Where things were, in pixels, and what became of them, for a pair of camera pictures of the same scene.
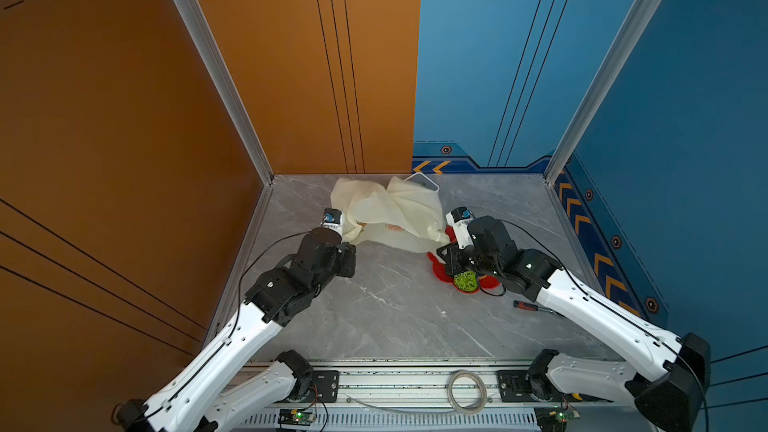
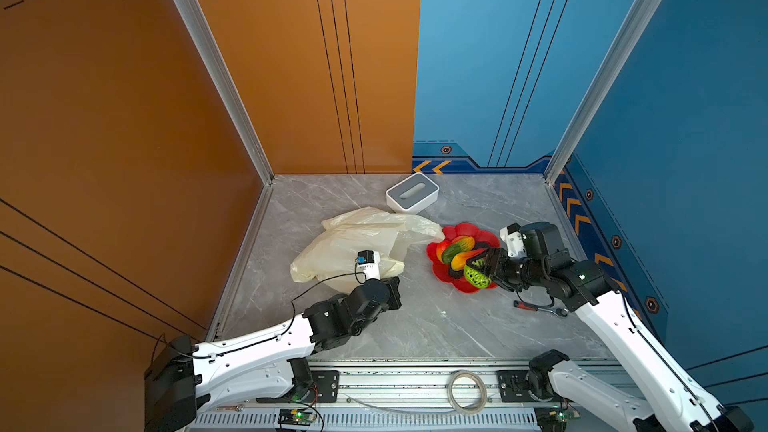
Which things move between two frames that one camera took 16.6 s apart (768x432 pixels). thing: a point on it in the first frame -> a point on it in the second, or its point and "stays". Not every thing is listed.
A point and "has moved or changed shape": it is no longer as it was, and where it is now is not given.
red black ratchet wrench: [533, 307] stays
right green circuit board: [554, 418] stays
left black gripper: [347, 254] -> [392, 292]
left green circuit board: [296, 417] stays
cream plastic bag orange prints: [402, 217] has moved or changed shape
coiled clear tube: [472, 409] stays
